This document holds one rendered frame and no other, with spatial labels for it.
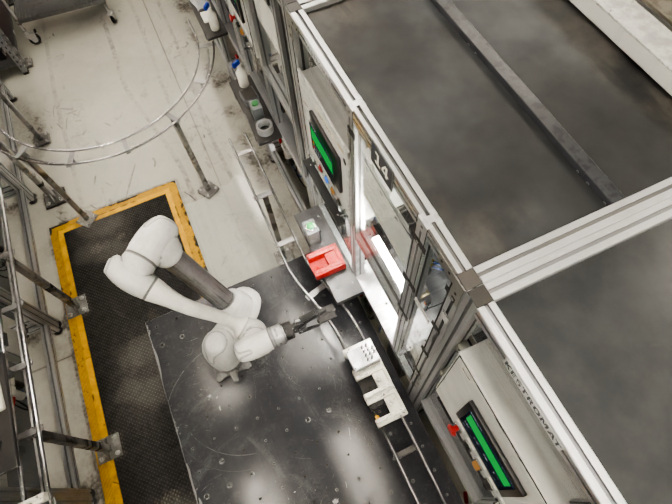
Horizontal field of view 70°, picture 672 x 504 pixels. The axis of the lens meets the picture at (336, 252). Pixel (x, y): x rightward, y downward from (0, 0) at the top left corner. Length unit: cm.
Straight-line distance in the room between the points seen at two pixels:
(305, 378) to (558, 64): 169
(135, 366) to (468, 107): 266
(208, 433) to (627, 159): 200
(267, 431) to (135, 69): 356
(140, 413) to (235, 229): 137
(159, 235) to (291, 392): 99
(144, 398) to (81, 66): 314
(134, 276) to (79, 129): 288
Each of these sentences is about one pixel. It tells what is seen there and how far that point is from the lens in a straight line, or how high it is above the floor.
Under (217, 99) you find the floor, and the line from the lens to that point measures 444.
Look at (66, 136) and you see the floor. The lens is 469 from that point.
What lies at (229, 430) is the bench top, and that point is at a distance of 245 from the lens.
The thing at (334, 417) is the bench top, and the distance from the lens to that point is 239.
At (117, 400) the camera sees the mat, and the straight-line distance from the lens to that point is 342.
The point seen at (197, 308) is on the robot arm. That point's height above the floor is 126.
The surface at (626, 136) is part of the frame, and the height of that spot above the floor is 201.
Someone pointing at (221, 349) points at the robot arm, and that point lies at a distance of 226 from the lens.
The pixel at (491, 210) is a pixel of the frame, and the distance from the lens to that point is 125.
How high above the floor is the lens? 304
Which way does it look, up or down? 63 degrees down
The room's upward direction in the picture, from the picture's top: 6 degrees counter-clockwise
